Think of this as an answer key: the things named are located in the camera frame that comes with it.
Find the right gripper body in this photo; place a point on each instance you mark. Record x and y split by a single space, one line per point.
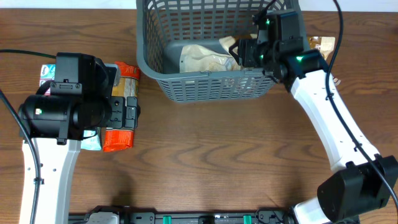
255 55

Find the small mint snack packet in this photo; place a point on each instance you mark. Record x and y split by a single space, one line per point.
92 140

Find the orange biscuit packet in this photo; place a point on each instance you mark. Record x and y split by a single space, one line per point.
127 87

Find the grey plastic basket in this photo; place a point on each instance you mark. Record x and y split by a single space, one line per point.
183 45

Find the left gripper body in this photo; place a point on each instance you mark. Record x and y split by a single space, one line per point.
116 121

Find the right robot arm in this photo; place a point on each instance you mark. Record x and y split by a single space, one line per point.
363 180

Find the plain beige snack bag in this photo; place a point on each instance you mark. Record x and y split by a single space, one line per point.
196 58

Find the brown topped Pantree bag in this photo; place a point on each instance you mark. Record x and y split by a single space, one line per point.
325 45

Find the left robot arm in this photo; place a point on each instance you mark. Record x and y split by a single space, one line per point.
54 120

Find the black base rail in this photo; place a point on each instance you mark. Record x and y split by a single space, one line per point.
129 215

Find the beige brown snack bag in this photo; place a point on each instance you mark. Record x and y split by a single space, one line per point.
227 42

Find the Kleenex tissue multipack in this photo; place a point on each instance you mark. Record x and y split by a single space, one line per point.
47 72

